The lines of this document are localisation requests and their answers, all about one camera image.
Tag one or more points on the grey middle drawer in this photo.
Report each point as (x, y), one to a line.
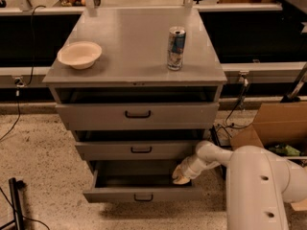
(135, 150)

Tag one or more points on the grey drawer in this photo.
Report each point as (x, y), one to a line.
(135, 150)
(138, 181)
(137, 116)

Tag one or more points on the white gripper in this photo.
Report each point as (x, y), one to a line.
(188, 171)

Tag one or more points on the brown cardboard box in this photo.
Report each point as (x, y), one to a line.
(274, 123)

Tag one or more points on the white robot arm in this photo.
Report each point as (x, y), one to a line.
(259, 184)

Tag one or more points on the green item in box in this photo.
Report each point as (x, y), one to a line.
(284, 150)

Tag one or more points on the grey bottom drawer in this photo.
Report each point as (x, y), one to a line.
(138, 181)

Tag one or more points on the blue silver drink can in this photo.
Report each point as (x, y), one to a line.
(176, 43)

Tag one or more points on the black stand lower left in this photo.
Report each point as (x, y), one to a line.
(14, 201)

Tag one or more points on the white bowl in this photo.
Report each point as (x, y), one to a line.
(79, 55)

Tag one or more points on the grey top drawer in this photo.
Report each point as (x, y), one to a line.
(137, 116)

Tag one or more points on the black bar on floor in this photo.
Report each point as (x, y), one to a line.
(214, 136)

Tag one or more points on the grey drawer cabinet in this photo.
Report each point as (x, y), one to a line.
(132, 69)

